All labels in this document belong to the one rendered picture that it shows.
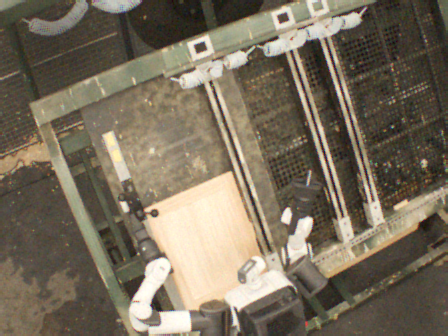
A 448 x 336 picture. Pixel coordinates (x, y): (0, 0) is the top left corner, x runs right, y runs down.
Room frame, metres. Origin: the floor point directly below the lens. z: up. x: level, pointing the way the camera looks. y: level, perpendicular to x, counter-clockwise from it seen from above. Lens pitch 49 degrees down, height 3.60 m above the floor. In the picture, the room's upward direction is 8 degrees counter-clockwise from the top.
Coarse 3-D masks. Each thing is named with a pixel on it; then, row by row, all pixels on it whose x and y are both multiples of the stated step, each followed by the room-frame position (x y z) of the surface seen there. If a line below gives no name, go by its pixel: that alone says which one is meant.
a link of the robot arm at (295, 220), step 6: (288, 210) 1.62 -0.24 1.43; (294, 210) 1.58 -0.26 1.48; (282, 216) 1.61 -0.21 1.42; (288, 216) 1.60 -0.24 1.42; (294, 216) 1.56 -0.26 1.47; (300, 216) 1.56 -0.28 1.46; (306, 216) 1.56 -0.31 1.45; (288, 222) 1.58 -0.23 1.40; (294, 222) 1.54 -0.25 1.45; (300, 222) 1.56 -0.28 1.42; (288, 228) 1.55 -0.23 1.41; (294, 228) 1.54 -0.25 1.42; (300, 228) 1.55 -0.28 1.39
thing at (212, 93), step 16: (192, 48) 2.18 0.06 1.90; (208, 48) 2.19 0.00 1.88; (208, 64) 2.15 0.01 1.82; (208, 80) 2.11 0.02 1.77; (208, 96) 2.10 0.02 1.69; (224, 112) 2.06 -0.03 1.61; (224, 128) 2.02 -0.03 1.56; (224, 144) 1.99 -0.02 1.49; (240, 160) 1.94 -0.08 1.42; (240, 176) 1.89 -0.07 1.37; (240, 192) 1.88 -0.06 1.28; (256, 192) 1.86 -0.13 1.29; (256, 208) 1.82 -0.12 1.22; (256, 224) 1.76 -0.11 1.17; (256, 240) 1.75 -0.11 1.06; (272, 240) 1.72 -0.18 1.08; (272, 256) 1.67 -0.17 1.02
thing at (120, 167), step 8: (104, 136) 1.95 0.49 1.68; (112, 136) 1.96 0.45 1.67; (120, 152) 1.92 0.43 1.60; (112, 160) 1.89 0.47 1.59; (120, 168) 1.87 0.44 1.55; (120, 176) 1.85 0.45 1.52; (128, 176) 1.86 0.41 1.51; (152, 232) 1.71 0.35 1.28; (168, 280) 1.58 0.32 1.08; (168, 288) 1.55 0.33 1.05; (176, 288) 1.55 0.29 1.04; (176, 296) 1.53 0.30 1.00; (176, 304) 1.50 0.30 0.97
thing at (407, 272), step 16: (256, 96) 3.02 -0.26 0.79; (416, 112) 2.71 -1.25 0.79; (400, 128) 2.66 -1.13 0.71; (432, 144) 2.48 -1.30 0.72; (96, 160) 2.66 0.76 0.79; (336, 160) 2.48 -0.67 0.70; (288, 176) 2.40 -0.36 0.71; (400, 176) 2.76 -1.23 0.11; (80, 192) 2.43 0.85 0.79; (432, 224) 2.20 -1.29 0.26; (112, 256) 2.00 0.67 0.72; (368, 256) 2.09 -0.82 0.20; (432, 256) 2.01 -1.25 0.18; (400, 272) 1.94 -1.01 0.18; (416, 272) 1.95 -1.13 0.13; (368, 288) 1.87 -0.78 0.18; (384, 288) 1.85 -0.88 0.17; (320, 320) 1.71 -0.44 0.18
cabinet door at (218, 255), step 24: (192, 192) 1.86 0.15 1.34; (216, 192) 1.87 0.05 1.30; (168, 216) 1.78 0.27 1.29; (192, 216) 1.79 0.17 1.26; (216, 216) 1.80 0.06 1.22; (240, 216) 1.81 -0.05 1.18; (168, 240) 1.71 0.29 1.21; (192, 240) 1.72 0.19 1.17; (216, 240) 1.73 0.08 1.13; (240, 240) 1.74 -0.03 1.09; (192, 264) 1.65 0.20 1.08; (216, 264) 1.66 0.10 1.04; (240, 264) 1.67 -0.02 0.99; (192, 288) 1.58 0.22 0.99; (216, 288) 1.58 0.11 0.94
